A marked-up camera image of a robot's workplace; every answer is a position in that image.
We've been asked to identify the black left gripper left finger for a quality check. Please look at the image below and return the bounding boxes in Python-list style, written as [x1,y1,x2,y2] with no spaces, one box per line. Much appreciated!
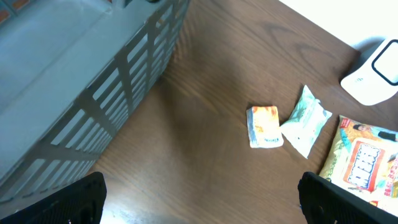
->
[1,172,107,224]

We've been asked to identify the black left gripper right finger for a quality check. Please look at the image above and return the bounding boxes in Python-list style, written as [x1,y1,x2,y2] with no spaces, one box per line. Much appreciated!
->
[298,172,397,224]

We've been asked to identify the yellow snack bag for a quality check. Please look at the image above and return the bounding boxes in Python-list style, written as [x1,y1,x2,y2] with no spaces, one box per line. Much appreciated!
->
[319,115,397,216]

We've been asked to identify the teal snack pack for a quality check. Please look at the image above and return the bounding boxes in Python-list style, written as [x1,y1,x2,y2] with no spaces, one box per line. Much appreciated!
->
[280,85,332,159]

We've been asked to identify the small orange packet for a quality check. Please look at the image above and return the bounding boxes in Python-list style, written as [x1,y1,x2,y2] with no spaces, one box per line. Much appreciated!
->
[246,106,284,149]

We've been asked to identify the white barcode scanner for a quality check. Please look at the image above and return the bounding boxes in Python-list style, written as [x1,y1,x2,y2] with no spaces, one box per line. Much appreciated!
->
[340,38,397,106]

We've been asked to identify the grey plastic mesh basket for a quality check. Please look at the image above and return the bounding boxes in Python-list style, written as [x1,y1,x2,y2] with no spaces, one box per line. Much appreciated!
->
[1,1,189,215]

